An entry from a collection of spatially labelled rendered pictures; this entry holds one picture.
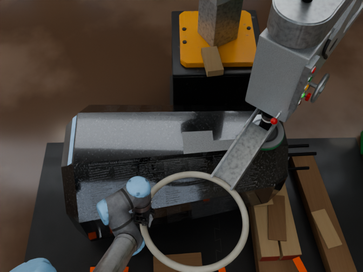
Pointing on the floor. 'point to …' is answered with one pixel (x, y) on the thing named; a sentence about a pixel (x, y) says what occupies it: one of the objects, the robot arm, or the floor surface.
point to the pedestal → (203, 86)
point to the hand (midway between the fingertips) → (144, 218)
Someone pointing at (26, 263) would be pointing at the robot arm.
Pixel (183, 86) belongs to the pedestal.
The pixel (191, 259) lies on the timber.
